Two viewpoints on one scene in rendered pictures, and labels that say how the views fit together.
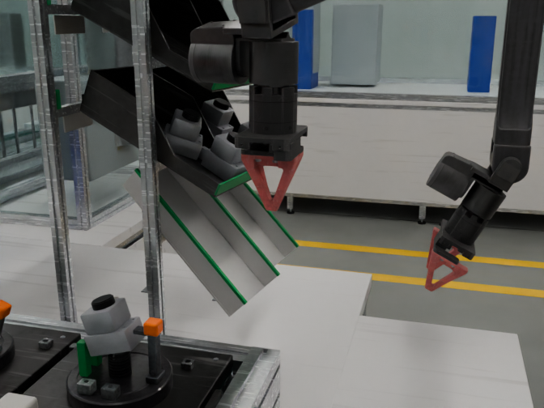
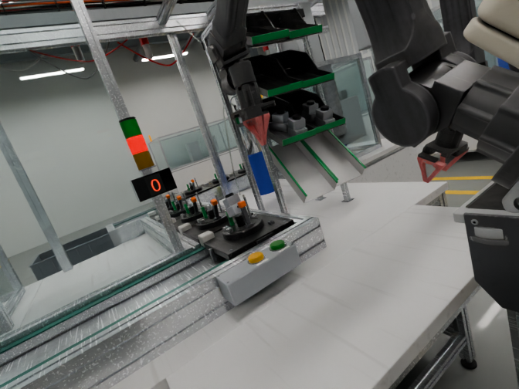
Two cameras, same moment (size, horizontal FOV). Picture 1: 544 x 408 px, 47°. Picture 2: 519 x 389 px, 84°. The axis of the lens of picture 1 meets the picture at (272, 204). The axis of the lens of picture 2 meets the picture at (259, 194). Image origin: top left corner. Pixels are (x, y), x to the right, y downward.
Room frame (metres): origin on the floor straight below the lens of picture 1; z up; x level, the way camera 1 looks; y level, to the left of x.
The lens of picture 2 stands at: (0.18, -0.52, 1.26)
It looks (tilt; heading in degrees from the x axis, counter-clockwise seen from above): 12 degrees down; 46
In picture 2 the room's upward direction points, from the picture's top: 18 degrees counter-clockwise
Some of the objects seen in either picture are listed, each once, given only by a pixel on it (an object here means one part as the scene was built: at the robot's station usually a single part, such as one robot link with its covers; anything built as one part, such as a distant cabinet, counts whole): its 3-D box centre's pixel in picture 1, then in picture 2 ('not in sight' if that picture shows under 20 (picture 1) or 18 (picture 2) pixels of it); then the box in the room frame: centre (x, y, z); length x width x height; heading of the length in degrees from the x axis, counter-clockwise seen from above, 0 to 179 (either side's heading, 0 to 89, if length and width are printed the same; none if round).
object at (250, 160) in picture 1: (274, 171); (262, 126); (0.75, 0.00, 1.27); 0.07 x 0.07 x 0.09; 75
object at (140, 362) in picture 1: (121, 380); (242, 228); (0.75, 0.20, 0.98); 0.14 x 0.14 x 0.02
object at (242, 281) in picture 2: not in sight; (259, 269); (0.61, 0.02, 0.93); 0.21 x 0.07 x 0.06; 165
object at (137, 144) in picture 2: not in sight; (137, 144); (0.59, 0.37, 1.33); 0.05 x 0.05 x 0.05
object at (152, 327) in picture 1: (148, 346); (243, 212); (0.73, 0.16, 1.04); 0.04 x 0.02 x 0.08; 75
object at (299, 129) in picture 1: (273, 115); (249, 99); (0.74, 0.00, 1.34); 0.10 x 0.07 x 0.07; 165
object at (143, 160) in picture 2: not in sight; (144, 160); (0.59, 0.37, 1.28); 0.05 x 0.05 x 0.05
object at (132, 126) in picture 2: not in sight; (130, 129); (0.59, 0.37, 1.38); 0.05 x 0.05 x 0.05
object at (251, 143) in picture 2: not in sight; (245, 124); (1.53, 0.82, 1.32); 0.14 x 0.14 x 0.38
